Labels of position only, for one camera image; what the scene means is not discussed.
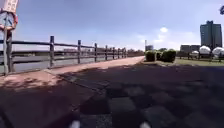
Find dark checkered paved path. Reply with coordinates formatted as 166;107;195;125
56;61;224;128

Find trimmed green bush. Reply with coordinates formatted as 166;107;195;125
161;49;177;64
144;50;157;63

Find distant building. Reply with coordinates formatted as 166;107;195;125
144;39;155;52

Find dark wooden railing fence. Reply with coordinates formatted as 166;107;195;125
0;30;129;75

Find robot's own part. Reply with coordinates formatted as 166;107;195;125
139;121;152;128
68;120;82;128

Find low dark building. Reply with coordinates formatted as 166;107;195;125
179;44;202;55

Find river water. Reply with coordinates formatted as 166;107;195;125
0;53;124;74

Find grass lawn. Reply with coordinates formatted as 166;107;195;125
143;57;224;67

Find reddish paved strip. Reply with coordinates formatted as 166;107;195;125
0;55;146;128

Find white dome canopy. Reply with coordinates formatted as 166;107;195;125
198;45;212;56
211;46;224;58

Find tall dark building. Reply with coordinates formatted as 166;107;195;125
199;20;223;50

